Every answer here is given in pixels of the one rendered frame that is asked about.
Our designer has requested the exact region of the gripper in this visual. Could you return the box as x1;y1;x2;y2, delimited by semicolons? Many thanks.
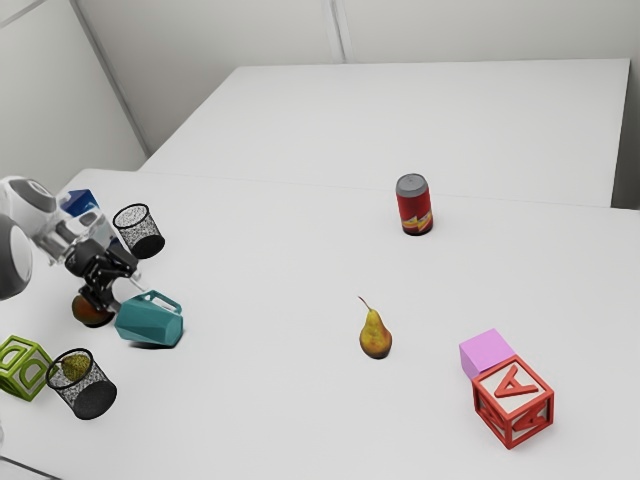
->
63;238;147;315

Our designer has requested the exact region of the teal faceted mug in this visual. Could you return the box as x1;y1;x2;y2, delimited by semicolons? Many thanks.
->
113;290;185;350

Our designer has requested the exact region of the black mesh pen holder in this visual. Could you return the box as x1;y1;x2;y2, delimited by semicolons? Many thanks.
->
112;202;167;261
45;347;119;421

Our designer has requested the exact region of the blue and white carton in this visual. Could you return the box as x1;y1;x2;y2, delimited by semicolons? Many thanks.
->
57;188;103;227

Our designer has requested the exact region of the yellow-green fruit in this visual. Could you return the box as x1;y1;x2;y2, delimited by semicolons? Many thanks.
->
60;351;93;382

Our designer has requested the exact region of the green letter block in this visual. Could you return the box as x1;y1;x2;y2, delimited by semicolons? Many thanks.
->
0;334;54;404

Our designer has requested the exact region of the yellow-red pear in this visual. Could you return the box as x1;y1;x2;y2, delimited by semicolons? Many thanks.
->
356;295;394;361

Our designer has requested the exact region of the red soda can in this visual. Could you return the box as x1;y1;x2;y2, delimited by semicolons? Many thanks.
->
395;172;435;238

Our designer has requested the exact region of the pink block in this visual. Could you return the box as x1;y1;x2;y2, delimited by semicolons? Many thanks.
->
458;327;518;380

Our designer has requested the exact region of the red letter block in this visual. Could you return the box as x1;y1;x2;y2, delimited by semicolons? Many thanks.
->
471;358;556;451

